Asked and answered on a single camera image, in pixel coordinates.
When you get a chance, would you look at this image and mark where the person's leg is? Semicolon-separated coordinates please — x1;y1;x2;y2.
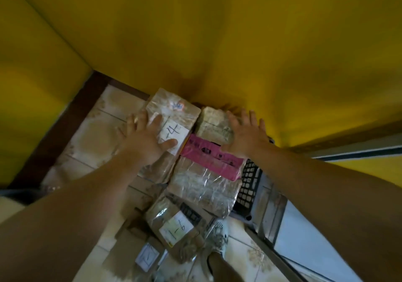
207;252;246;282

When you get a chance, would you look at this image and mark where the grey metal rail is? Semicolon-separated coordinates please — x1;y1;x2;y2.
287;131;402;162

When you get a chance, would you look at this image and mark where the person's left hand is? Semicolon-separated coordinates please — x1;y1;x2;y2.
118;110;178;167

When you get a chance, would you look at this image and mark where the person's right forearm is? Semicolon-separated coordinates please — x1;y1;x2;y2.
242;142;402;282

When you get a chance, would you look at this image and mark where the long taped parcel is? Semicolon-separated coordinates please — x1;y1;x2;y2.
137;87;202;184

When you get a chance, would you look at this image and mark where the black plastic lattice basket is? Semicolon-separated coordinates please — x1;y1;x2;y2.
229;158;274;221

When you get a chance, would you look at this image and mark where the taped parcel, black printed patch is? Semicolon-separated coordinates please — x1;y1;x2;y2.
144;191;217;264

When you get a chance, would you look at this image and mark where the white perforated clog shoe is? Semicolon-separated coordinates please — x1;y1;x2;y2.
200;219;230;277

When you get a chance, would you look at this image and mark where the person's left forearm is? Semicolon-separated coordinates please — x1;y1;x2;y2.
0;148;164;282

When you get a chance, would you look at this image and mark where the taped parcel with pink label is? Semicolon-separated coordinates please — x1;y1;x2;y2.
167;134;247;219

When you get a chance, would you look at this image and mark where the person's right hand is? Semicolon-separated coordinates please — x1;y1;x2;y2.
221;109;268;160

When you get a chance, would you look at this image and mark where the plain cardboard parcel, white label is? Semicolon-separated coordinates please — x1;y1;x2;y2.
102;208;170;282

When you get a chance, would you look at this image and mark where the small taped brown parcel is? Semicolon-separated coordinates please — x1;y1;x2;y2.
195;106;236;146

